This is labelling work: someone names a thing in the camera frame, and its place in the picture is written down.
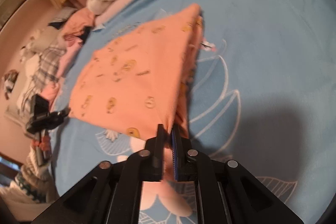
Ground orange printed children's pajama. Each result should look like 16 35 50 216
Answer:
70 4 203 152

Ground light pink folded clothes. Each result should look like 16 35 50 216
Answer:
40 39 83 108

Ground person's left hand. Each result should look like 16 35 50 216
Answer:
31 134 51 159

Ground grey plaid cloth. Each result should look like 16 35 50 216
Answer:
17 46 66 115

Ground striped knit sleeve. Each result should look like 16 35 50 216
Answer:
10 147 58 203

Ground blue floral bed sheet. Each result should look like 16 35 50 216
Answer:
56 0 335 223

